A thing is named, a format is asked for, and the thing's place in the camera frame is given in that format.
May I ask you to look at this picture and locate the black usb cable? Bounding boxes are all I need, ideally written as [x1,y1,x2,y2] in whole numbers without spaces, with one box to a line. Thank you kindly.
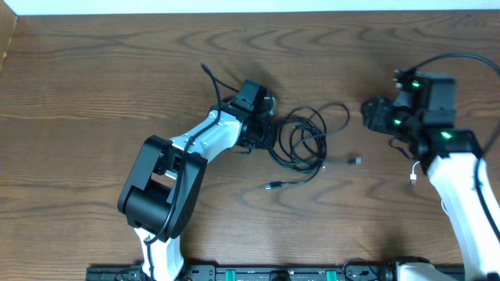
[267,101,363,175]
[265,116,329,191]

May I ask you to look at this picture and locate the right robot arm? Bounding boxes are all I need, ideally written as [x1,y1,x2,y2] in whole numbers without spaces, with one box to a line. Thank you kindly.
[361,70,499,280]

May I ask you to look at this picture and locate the white usb cable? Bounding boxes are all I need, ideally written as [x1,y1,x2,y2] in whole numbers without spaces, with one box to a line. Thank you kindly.
[409,160,422,187]

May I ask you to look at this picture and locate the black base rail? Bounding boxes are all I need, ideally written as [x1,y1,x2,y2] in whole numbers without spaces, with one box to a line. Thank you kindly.
[85,262,398,281]

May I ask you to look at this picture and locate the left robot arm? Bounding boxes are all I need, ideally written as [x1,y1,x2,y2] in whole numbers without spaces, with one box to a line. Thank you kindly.
[117,80,277,280]

